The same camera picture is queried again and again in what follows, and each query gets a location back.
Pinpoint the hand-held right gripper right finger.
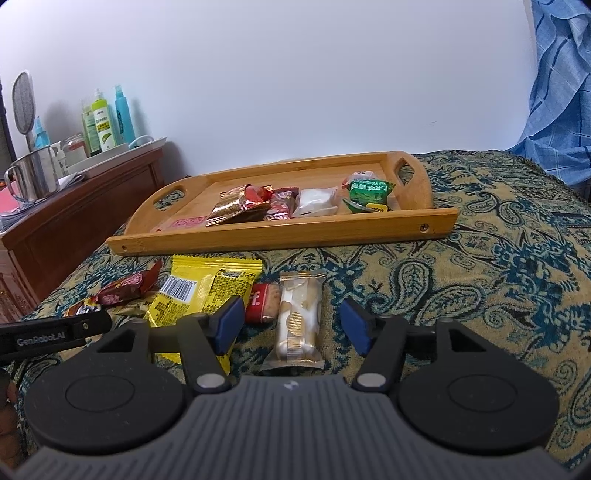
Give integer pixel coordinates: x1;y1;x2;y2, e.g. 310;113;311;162
341;296;495;393

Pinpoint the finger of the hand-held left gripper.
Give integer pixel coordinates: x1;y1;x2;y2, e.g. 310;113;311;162
69;311;113;341

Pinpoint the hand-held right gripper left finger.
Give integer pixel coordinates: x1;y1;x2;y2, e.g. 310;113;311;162
95;295;245;394

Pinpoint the brown packet with black-white print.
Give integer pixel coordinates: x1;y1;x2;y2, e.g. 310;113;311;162
64;296;101;318

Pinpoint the small red biscuit packet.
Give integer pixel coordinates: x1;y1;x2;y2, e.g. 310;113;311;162
244;283;281;325

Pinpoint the tan nut snack packet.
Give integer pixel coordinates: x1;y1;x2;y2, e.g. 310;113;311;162
113;299;160;319

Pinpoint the dark brown chocolate bar packet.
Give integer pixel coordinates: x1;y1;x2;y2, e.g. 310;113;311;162
96;259;163;306

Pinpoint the yellow snack packet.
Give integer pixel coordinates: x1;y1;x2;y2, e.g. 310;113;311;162
144;255;264;376

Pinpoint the clear packet of cream biscuits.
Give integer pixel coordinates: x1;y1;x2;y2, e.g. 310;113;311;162
259;271;328;371

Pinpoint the wooden tray with handles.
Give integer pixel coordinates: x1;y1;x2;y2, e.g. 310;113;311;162
106;151;459;256

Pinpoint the red and gold snack packet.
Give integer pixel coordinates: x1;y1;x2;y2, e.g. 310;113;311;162
205;184;274;228

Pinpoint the red and white snack packet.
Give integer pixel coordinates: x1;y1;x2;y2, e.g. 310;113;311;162
264;187;301;221

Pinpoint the clear packet with white pastry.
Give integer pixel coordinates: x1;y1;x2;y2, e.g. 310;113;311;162
292;187;340;219

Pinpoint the green pea snack packet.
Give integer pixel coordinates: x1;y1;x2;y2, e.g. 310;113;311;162
342;179;397;214

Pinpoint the person's left hand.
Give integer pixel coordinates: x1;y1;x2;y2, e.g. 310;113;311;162
0;369;21;472

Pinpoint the brown wooden cabinet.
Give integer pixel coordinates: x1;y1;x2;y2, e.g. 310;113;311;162
0;145;167;324

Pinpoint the pink paper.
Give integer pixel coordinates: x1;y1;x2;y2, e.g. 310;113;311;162
0;185;24;217

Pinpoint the steel mug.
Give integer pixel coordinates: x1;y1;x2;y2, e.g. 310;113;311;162
4;145;58;204

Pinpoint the white rectangular tray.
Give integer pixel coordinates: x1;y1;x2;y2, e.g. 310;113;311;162
65;136;169;178

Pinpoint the glass jar with red contents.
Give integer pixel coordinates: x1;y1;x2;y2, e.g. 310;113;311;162
60;133;88;162

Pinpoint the white bottle with green label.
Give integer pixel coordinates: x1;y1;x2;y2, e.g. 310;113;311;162
91;89;118;153

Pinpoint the small teal spray bottle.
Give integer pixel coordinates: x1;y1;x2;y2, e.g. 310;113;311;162
33;116;51;149

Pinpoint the light green bottle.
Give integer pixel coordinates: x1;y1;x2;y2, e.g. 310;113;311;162
81;99;100;158

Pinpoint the tall teal spray bottle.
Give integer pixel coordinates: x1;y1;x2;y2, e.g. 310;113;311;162
114;84;137;146

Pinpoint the grey oval stand mirror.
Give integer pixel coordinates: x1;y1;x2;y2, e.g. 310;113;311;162
11;71;37;151

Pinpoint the blue plaid shirt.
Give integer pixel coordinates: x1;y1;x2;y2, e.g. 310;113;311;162
505;0;591;190

